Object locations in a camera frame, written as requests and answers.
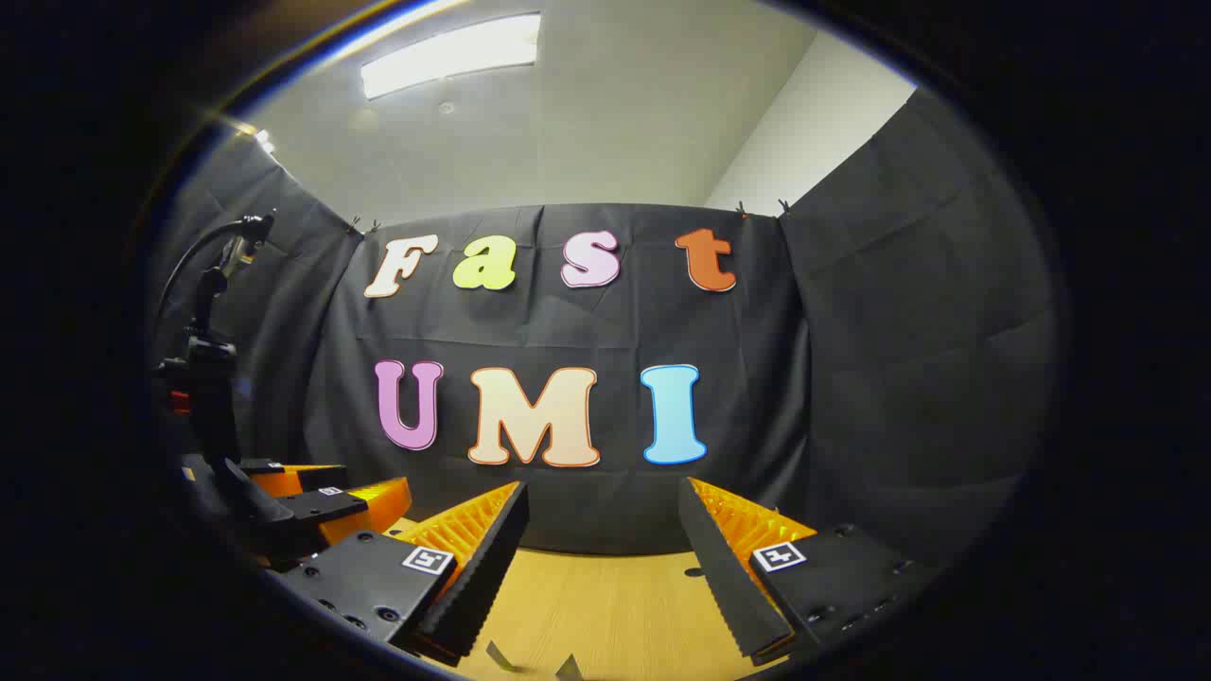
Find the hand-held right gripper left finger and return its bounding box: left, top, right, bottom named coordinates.
left=274, top=480, right=531, bottom=668

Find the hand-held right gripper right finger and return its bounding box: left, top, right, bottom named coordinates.
left=677, top=477, right=947, bottom=663

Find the black backdrop cloth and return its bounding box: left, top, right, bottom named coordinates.
left=151, top=90, right=1061, bottom=568

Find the long ceiling light panel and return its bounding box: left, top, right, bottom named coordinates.
left=360, top=11, right=542, bottom=101

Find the black cable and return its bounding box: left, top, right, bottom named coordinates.
left=151, top=219, right=247, bottom=327

